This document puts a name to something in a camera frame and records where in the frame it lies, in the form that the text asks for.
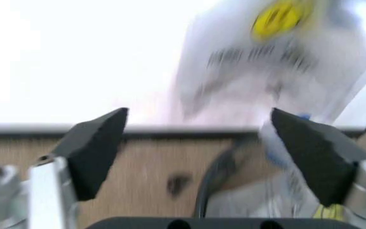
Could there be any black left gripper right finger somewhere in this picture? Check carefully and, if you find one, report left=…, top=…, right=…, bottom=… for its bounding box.
left=271, top=107, right=366, bottom=229

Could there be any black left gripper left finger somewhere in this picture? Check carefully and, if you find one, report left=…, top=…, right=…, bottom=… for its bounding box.
left=0, top=107, right=129, bottom=229

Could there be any white garbage bag yellow smiley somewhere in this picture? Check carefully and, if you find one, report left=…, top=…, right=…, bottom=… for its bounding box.
left=171, top=0, right=366, bottom=126

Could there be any white sheet with blue print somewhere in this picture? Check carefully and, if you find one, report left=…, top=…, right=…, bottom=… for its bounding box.
left=208, top=114, right=346, bottom=219

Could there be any grey skirting board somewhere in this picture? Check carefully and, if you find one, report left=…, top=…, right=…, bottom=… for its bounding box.
left=0, top=123, right=366, bottom=142

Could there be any white door frame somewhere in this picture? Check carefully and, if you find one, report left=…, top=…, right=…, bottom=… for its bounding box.
left=332, top=59, right=366, bottom=131

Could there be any black cable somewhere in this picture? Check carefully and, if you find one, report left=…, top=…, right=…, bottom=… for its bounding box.
left=194, top=140, right=246, bottom=219

